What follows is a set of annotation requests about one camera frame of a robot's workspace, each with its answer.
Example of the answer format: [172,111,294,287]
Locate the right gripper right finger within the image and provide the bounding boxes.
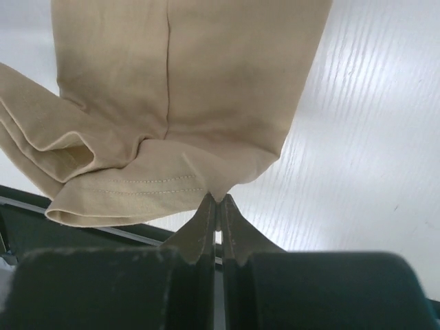
[219,195,439,329]

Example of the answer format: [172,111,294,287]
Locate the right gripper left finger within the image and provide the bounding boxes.
[1,195,216,329]

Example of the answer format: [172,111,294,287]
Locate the beige t shirt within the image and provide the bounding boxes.
[1,1,331,227]

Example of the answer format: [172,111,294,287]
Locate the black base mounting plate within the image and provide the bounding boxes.
[1,186,174,260]

